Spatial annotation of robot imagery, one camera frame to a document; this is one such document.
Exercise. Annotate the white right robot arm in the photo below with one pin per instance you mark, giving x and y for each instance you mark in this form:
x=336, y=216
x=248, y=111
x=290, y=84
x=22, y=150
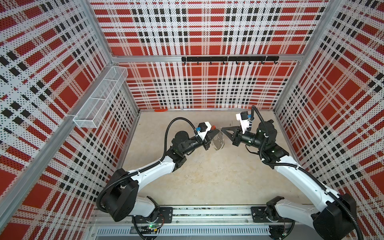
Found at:
x=332, y=215

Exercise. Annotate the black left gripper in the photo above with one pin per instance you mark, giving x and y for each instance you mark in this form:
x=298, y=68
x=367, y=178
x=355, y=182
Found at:
x=207, y=141

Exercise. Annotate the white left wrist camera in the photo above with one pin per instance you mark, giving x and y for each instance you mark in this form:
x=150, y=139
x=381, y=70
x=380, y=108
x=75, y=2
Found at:
x=202, y=130

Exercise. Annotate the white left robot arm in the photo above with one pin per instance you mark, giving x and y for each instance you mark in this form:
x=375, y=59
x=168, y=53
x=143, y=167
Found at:
x=120, y=196

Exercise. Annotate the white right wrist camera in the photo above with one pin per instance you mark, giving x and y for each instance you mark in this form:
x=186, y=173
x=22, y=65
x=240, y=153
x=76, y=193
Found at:
x=245, y=120

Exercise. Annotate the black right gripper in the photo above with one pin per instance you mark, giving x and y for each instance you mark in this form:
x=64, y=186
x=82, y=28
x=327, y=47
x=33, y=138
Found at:
x=236, y=137

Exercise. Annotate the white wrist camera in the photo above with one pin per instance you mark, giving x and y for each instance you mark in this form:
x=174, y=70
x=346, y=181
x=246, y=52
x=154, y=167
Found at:
x=245, y=120
x=202, y=130

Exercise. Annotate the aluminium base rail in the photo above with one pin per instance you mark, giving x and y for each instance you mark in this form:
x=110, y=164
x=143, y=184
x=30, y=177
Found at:
x=194, y=221

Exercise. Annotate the white wire mesh basket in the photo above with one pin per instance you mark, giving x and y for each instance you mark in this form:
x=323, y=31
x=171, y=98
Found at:
x=93, y=111

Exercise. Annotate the black hook rail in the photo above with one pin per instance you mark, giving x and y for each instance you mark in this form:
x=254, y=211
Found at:
x=261, y=59

